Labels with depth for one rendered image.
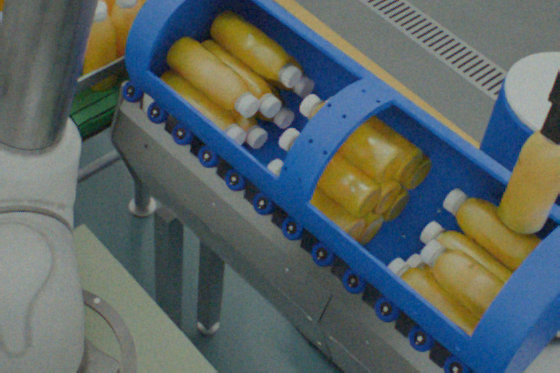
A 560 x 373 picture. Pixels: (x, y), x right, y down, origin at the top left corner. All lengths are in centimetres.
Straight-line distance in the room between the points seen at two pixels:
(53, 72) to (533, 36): 284
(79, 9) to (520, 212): 66
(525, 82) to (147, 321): 93
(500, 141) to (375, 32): 174
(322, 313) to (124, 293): 41
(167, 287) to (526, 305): 114
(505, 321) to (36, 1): 76
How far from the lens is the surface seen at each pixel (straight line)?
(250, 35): 173
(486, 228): 150
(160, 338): 140
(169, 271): 223
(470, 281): 144
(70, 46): 112
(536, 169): 127
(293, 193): 152
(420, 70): 348
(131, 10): 190
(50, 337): 119
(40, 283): 115
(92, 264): 147
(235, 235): 177
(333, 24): 360
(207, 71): 167
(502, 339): 137
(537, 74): 196
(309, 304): 170
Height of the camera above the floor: 226
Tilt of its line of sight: 45 degrees down
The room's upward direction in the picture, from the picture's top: 11 degrees clockwise
